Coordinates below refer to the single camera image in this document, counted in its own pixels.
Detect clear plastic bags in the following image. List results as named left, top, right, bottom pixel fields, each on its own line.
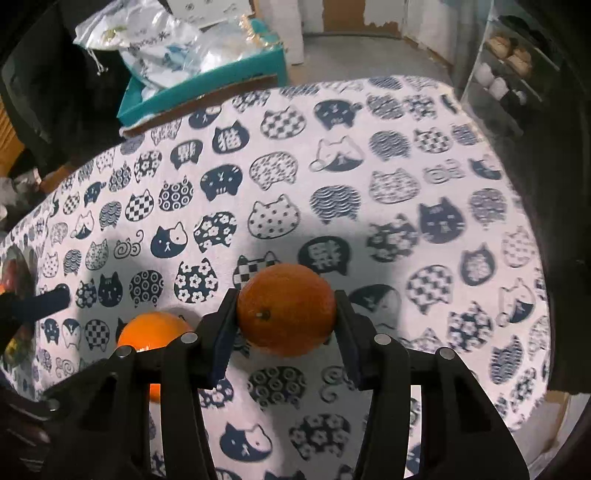
left=73, top=0, right=205, bottom=89

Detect scalloped glass bowl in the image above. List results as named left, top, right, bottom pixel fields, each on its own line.
left=0, top=243, right=40, bottom=371

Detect teal box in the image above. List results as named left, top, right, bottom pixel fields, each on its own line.
left=116, top=18, right=290, bottom=128

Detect white shoes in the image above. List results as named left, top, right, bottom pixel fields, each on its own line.
left=475, top=62, right=509, bottom=101

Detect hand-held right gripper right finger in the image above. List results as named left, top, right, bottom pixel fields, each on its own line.
left=333, top=289, right=530, bottom=480

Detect orange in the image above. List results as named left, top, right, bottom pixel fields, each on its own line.
left=236, top=263, right=337, bottom=359
left=116, top=311, right=195, bottom=403

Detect clear shoe rack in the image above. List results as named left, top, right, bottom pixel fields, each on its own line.
left=461, top=0, right=571, bottom=140

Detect cardboard box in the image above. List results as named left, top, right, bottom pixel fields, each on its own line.
left=120, top=73, right=279, bottom=139

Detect dark cloth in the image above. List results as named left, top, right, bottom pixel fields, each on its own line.
left=0, top=0, right=126, bottom=163

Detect clear plastic bag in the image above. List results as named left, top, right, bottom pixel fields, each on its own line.
left=198, top=13, right=279, bottom=71

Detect beige shoes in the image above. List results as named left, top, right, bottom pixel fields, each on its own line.
left=488, top=34, right=535, bottom=75

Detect cat print tablecloth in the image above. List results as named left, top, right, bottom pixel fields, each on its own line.
left=0, top=75, right=553, bottom=480

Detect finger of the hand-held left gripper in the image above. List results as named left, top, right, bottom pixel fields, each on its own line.
left=0, top=369, right=105, bottom=445
left=0, top=283, right=72, bottom=343

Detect white printed box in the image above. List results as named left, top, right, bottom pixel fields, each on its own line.
left=165, top=0, right=254, bottom=25

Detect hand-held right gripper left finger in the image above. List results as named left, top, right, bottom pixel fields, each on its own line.
left=69, top=289, right=241, bottom=480

